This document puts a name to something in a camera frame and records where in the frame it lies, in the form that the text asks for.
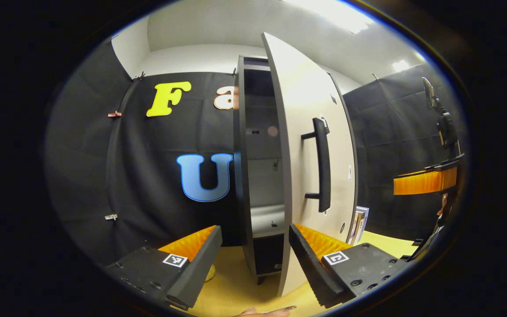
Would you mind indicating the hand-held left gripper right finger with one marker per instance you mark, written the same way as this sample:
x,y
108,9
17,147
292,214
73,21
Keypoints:
x,y
308,268

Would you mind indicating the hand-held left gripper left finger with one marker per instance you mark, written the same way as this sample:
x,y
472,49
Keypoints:
x,y
196,268

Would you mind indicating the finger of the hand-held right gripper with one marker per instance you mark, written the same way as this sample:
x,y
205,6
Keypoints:
x,y
425,182

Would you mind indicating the grey cabinet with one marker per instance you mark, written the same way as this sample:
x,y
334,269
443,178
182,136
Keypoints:
x,y
239,176

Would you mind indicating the beige cabinet door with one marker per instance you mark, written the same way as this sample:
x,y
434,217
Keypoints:
x,y
295,167

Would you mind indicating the white cabinet shelf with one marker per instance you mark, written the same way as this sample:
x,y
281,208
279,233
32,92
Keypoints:
x,y
264,220

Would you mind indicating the pale yellow round object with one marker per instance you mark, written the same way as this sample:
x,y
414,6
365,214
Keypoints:
x,y
211,273

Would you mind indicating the white blue book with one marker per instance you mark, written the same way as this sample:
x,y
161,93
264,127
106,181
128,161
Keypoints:
x,y
363,222

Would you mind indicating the silver backdrop clip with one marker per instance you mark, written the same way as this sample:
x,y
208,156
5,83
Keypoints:
x,y
111,216

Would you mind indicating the black backdrop cloth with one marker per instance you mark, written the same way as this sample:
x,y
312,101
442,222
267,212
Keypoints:
x,y
148,176

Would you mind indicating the pink backdrop clip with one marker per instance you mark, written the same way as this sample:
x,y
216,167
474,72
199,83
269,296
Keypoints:
x,y
114,114

